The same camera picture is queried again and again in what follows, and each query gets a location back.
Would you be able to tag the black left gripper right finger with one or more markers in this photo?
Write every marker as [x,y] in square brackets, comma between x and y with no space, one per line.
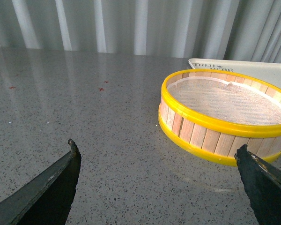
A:
[262,184]

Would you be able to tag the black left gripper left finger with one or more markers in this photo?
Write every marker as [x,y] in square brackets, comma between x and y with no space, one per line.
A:
[47,199]

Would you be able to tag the white rectangular Taiji Bear tray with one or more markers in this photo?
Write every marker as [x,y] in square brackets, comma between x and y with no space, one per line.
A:
[268,72]

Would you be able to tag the yellow rimmed wooden steamer basket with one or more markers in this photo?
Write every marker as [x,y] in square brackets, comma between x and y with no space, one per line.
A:
[214,139]

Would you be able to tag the white steamer liner cloth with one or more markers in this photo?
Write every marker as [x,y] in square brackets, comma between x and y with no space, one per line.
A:
[228,101]

